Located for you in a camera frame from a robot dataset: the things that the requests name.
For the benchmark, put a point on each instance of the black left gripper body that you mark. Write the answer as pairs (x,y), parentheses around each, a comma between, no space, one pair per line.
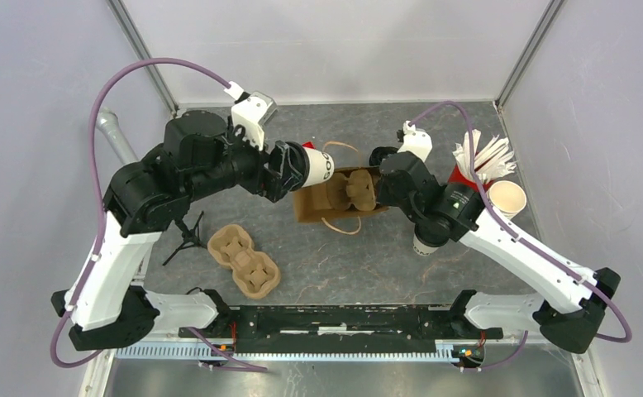
(273,183)

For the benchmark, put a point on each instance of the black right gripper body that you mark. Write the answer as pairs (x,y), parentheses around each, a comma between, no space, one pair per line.
(386,197)

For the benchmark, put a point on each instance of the brown cardboard cup carrier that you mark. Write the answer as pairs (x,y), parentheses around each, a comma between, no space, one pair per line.
(353,190)
(254,272)

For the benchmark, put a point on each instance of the green paper bag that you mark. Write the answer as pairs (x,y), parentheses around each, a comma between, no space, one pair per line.
(311,205)

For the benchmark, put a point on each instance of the white paper coffee cup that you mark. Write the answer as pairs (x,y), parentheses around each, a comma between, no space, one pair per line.
(421,248)

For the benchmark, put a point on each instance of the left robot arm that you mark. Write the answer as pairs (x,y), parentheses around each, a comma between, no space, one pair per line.
(201,155)

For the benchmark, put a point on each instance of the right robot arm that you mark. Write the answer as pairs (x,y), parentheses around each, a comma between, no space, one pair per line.
(569,301)

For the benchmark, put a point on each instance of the stack of black lids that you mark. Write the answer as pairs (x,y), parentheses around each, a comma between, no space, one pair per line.
(380,153)

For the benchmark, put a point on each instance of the red plastic cup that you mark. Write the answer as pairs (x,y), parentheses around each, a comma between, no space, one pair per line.
(457,177)

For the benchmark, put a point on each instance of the stack of white paper cups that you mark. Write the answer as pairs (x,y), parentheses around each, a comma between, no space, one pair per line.
(508,197)

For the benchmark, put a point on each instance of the silver microphone on stand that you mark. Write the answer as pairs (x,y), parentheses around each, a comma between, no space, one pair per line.
(108,124)

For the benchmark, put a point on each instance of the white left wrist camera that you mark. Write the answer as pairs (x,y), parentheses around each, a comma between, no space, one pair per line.
(251,111)

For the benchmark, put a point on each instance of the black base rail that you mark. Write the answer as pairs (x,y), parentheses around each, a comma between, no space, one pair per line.
(387,328)

